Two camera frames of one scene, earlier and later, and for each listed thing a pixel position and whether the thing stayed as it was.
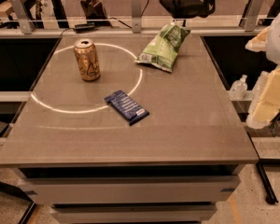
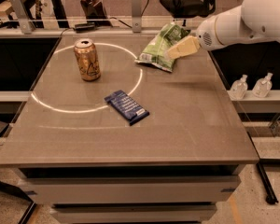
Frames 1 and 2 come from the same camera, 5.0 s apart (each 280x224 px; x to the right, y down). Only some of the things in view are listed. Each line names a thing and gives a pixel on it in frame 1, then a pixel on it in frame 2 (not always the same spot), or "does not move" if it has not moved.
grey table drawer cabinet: (132, 193) does not move
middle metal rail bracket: (136, 16) does not move
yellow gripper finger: (274, 94) to (205, 35)
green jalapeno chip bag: (161, 48) does not move
